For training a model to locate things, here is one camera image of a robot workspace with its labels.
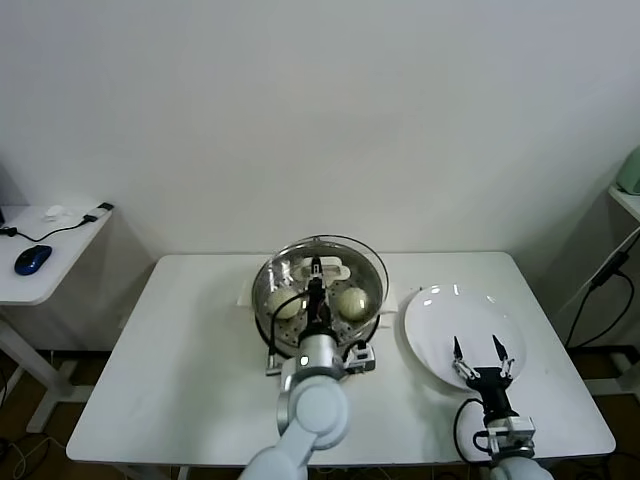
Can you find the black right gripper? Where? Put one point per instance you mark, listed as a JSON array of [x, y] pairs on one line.
[[492, 382]]

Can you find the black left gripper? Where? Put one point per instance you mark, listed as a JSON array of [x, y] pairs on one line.
[[316, 307]]

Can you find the round glass pot lid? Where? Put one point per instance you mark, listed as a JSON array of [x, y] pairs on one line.
[[337, 272]]

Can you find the white steamed baozi bun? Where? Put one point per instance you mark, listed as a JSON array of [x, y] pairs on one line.
[[352, 302], [282, 305]]

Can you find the stainless steel steamer basket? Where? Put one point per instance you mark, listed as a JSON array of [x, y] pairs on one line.
[[287, 337]]

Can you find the large white plate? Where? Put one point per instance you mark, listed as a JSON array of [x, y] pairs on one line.
[[435, 325]]

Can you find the white slanted rod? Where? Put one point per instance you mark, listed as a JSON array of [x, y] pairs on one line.
[[600, 267]]

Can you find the small white side table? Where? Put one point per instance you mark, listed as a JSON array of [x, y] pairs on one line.
[[627, 200]]

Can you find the black grey usb adapter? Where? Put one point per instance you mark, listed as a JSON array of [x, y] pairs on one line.
[[97, 212]]

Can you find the pale green appliance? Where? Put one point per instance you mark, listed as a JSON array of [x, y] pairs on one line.
[[630, 175]]

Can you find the crumpled white tissue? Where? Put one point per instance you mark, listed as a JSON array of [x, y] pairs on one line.
[[56, 213]]

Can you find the blue computer mouse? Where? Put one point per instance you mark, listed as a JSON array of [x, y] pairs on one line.
[[32, 260]]

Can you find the white side desk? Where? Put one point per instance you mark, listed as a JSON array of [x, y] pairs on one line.
[[30, 290]]

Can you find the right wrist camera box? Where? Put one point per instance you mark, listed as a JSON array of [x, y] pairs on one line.
[[510, 435]]

